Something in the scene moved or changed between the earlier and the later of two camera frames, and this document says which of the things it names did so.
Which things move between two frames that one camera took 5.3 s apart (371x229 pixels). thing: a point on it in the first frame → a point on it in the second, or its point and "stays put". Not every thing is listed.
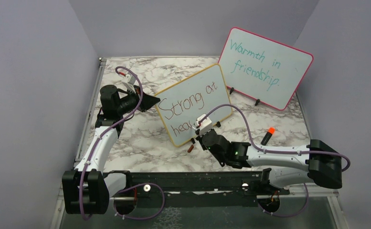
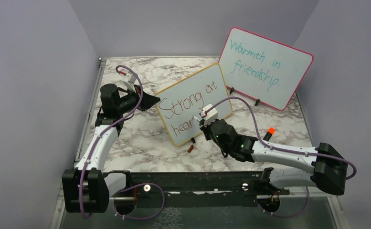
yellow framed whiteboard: (182, 104) stays put
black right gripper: (200, 138) → (205, 128)
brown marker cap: (190, 148) stays put
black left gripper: (147, 101) stays put
